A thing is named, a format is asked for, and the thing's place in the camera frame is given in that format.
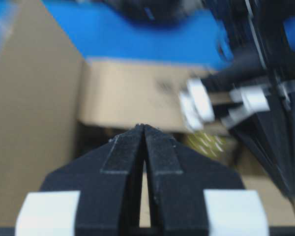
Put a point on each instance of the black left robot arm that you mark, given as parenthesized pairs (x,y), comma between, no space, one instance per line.
(261,31)

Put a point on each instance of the blue table cloth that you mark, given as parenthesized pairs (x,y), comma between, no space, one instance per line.
(137,34)

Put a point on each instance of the yellow packet in box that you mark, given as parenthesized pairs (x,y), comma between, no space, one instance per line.
(209,145)

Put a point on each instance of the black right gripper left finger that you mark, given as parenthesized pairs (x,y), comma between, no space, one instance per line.
(98,194)

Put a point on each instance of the brown cardboard box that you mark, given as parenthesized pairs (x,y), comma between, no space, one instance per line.
(39,79)

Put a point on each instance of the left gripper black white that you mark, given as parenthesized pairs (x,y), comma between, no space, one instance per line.
(247,113)

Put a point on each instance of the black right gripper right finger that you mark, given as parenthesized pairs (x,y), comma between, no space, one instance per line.
(192,195)

